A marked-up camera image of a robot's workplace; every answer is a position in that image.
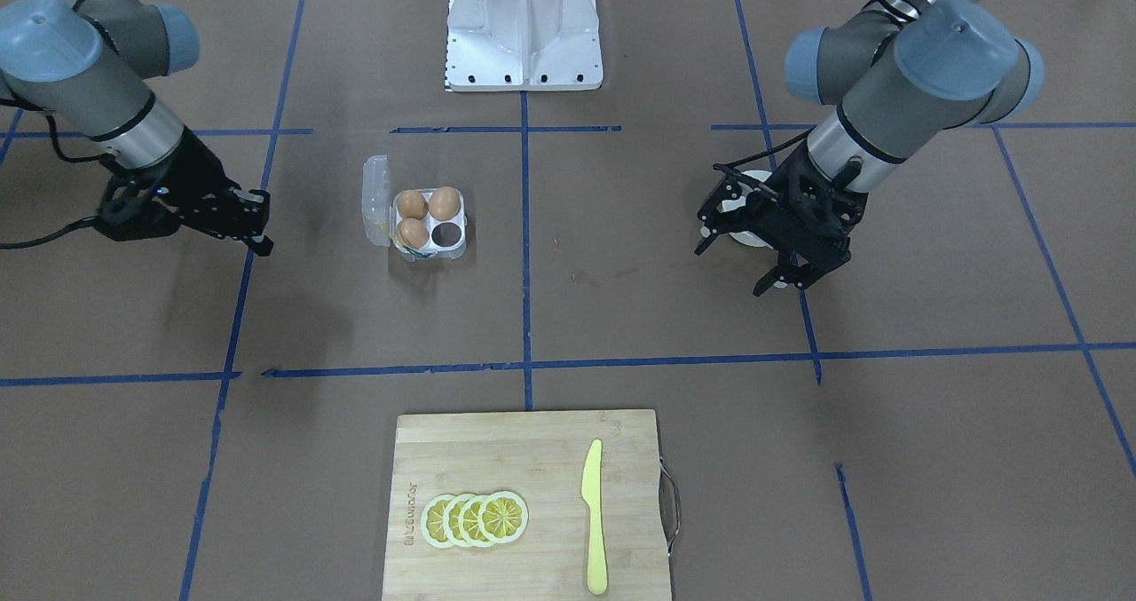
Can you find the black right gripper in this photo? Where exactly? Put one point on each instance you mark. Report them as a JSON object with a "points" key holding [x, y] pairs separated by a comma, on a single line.
{"points": [[197, 177]]}

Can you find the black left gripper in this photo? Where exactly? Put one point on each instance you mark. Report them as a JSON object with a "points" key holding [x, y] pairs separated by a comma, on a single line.
{"points": [[770, 213]]}

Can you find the clear plastic egg carton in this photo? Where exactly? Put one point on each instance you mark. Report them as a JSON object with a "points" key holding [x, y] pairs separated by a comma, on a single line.
{"points": [[379, 216]]}

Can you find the brown egg from bowl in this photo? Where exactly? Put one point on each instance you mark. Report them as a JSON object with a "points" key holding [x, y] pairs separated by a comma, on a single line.
{"points": [[445, 203]]}

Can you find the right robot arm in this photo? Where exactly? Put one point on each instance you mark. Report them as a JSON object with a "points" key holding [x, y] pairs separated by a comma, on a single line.
{"points": [[83, 65]]}

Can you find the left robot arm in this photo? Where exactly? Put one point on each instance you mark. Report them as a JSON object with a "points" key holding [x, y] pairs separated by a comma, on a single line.
{"points": [[895, 74]]}

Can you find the brown egg near cell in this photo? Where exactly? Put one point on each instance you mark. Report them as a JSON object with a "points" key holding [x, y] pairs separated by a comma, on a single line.
{"points": [[412, 233]]}

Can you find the brown egg cell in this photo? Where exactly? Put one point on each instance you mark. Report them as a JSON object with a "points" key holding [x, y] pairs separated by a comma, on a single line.
{"points": [[412, 233], [411, 205]]}

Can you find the brown egg far cell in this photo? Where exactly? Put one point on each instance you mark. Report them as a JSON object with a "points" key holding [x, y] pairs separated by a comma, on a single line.
{"points": [[411, 205]]}

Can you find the white bowl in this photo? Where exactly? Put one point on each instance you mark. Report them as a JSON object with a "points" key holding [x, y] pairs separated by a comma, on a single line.
{"points": [[730, 204]]}

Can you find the yellow plastic knife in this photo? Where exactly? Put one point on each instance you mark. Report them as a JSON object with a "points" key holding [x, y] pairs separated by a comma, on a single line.
{"points": [[596, 575]]}

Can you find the bamboo cutting board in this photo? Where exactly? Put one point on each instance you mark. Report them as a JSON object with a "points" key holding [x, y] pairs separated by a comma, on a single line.
{"points": [[539, 455]]}

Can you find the lemon slice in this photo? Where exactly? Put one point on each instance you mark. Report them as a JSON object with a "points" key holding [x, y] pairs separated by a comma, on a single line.
{"points": [[470, 523], [452, 521], [434, 522], [503, 517]]}

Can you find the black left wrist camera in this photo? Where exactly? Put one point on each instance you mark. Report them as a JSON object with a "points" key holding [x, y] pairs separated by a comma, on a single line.
{"points": [[745, 219]]}

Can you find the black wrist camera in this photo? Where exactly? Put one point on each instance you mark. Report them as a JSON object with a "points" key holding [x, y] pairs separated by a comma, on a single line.
{"points": [[745, 219], [130, 209]]}

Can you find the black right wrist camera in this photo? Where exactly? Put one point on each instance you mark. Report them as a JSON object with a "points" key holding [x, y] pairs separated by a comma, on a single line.
{"points": [[130, 209]]}

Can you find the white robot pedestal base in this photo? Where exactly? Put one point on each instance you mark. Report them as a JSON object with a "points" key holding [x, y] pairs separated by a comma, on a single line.
{"points": [[523, 45]]}

